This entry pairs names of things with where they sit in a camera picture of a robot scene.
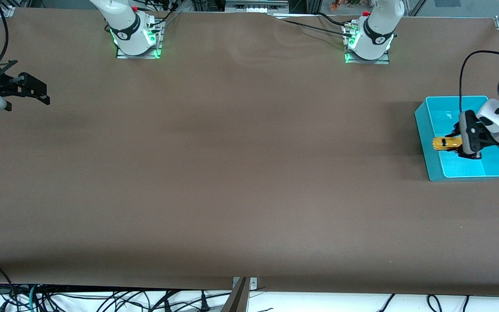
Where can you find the yellow toy beetle car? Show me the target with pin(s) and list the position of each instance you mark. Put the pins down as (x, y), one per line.
(443, 143)

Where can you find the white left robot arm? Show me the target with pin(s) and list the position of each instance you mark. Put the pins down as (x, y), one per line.
(494, 119)

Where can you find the teal plastic bin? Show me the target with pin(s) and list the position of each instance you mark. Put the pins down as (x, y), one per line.
(438, 164)

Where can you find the dark metal bar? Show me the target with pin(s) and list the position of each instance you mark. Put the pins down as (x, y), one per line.
(236, 299)

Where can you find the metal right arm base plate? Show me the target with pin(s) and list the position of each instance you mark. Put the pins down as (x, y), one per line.
(139, 53)

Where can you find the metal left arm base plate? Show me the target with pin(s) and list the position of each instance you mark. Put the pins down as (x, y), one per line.
(367, 60)

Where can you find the aluminium frame rail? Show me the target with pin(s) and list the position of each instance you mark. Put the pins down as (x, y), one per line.
(256, 6)

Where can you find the small metal table bracket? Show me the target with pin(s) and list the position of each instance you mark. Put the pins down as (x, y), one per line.
(253, 283)

